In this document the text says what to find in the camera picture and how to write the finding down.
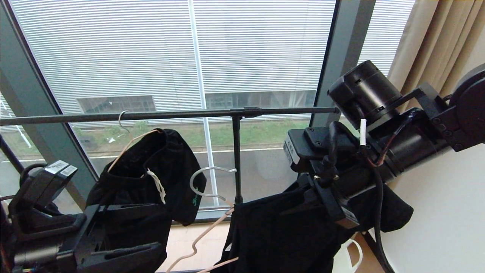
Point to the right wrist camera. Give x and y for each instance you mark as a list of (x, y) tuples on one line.
[(303, 148)]

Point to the beige curtain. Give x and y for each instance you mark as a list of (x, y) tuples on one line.
[(435, 38)]

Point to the black clothes rack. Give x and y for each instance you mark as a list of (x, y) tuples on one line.
[(151, 115)]

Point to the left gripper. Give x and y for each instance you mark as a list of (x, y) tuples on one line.
[(79, 242)]

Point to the white laundry basket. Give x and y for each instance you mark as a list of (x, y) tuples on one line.
[(360, 254)]

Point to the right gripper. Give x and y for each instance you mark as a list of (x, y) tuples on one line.
[(341, 212)]

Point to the window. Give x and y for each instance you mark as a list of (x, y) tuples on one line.
[(113, 57)]

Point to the pink clothes hanger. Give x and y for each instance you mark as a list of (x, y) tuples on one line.
[(193, 185), (133, 141)]

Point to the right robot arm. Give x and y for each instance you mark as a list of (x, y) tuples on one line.
[(379, 91)]

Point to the black garment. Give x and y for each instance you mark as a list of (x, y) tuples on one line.
[(284, 242), (178, 170)]

